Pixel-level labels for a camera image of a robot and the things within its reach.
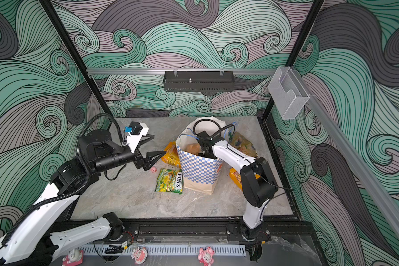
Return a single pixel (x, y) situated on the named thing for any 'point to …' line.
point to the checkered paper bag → (200, 173)
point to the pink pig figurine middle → (139, 255)
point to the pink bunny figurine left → (74, 256)
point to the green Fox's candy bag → (170, 180)
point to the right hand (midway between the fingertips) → (204, 165)
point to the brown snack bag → (244, 144)
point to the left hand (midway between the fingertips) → (159, 143)
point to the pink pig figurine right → (205, 256)
